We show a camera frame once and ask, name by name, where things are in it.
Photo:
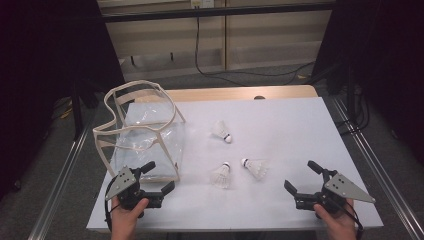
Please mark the black curtain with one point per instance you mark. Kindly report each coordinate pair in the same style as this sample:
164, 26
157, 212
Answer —
33, 66
393, 50

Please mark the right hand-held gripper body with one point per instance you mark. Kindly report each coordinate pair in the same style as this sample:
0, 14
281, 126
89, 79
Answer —
343, 186

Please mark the person's left hand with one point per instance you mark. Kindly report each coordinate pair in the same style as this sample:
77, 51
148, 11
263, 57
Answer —
125, 221

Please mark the metal floor rail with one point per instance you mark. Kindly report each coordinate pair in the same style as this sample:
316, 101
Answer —
55, 200
383, 173

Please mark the dark round table grommet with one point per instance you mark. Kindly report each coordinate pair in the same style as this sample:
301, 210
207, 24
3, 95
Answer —
259, 97

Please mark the white wall socket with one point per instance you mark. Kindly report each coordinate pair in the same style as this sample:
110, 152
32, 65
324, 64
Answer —
201, 3

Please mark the clear bag with beige trim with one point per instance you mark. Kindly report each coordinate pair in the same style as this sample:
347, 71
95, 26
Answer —
146, 133

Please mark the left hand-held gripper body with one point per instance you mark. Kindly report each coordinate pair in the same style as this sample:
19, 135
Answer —
120, 183

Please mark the wooden table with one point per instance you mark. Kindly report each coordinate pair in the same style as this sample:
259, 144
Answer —
233, 93

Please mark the black horizontal bar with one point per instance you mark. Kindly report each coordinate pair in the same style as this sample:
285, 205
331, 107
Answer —
200, 12

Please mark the white table cover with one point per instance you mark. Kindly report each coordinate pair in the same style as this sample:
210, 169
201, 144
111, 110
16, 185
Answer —
266, 200

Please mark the white feather shuttlecock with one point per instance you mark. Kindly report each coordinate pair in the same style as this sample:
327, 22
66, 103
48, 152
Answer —
221, 176
220, 130
256, 168

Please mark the person's right hand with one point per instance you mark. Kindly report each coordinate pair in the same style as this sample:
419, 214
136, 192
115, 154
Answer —
340, 225

